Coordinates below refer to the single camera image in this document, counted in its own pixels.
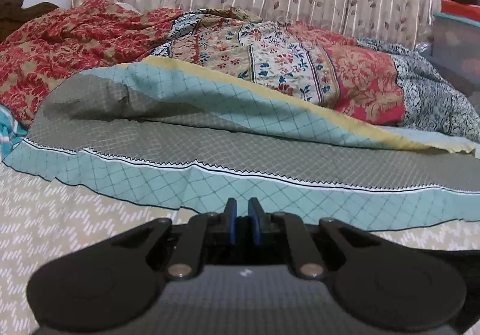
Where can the clear teal storage bins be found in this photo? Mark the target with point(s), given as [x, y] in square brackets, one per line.
[456, 44]

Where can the teal white patterned pillow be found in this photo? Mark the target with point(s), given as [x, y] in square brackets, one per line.
[12, 133]

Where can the carved wooden headboard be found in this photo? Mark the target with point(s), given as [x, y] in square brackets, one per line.
[13, 15]

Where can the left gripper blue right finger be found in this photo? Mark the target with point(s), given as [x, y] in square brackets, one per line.
[260, 220]

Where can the red floral quilt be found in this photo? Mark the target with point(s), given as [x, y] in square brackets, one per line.
[314, 65]

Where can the patterned teal beige bedsheet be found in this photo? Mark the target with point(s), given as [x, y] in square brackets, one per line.
[112, 148]

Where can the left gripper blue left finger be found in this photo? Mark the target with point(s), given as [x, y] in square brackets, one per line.
[230, 215]

